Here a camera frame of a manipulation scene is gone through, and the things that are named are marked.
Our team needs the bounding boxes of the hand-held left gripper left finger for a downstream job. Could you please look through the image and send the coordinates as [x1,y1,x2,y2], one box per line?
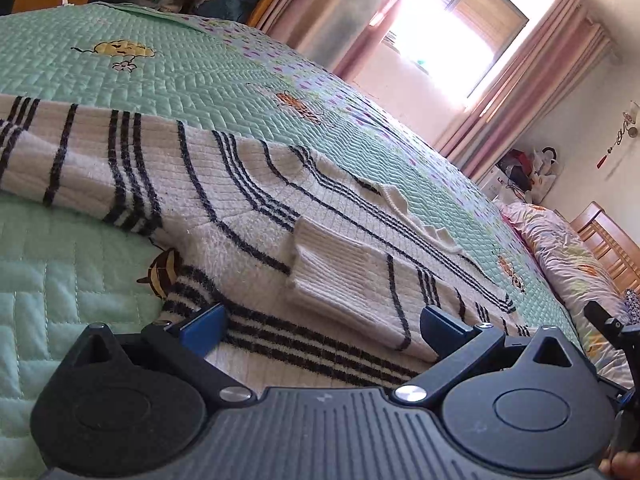
[75,302,253,407]

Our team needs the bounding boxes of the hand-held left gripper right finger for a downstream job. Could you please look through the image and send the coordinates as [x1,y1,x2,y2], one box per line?
[391,305,576,407]

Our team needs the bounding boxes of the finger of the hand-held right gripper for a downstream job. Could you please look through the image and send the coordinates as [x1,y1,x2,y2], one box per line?
[584,300,628,348]

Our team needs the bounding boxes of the striped white sweater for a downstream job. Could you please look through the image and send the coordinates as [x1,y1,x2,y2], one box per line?
[0,95,533,391]

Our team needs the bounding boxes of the person's right hand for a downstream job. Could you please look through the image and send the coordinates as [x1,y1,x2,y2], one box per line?
[599,451,640,480]

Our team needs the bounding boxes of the black and white patterned cloth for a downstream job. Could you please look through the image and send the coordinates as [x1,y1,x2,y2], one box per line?
[622,290,640,326]

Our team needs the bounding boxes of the floral duvet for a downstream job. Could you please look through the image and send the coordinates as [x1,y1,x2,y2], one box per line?
[500,200,640,391]

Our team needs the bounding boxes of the wooden headboard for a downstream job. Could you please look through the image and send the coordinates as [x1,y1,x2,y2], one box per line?
[570,201,640,301]

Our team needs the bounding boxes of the green bee-print bedspread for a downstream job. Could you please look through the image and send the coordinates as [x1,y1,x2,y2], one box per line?
[0,2,586,466]

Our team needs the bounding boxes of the white plastic bag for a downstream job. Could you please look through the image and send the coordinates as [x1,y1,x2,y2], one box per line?
[530,147,558,206]

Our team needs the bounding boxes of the white cardboard box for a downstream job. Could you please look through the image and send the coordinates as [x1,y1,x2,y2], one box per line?
[477,164,511,198]

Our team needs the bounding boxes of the red hanging charm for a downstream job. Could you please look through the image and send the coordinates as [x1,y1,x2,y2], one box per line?
[597,102,640,171]

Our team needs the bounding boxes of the blue bag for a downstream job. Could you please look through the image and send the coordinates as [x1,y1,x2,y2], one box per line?
[202,0,261,25]

